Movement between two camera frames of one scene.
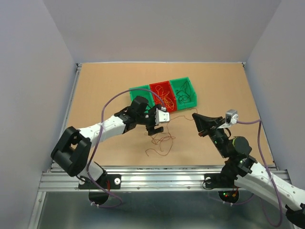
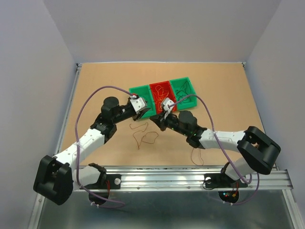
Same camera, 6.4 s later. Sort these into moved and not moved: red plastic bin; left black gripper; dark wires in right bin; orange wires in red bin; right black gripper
Moved: right black gripper; left black gripper
Not moved: orange wires in red bin; red plastic bin; dark wires in right bin
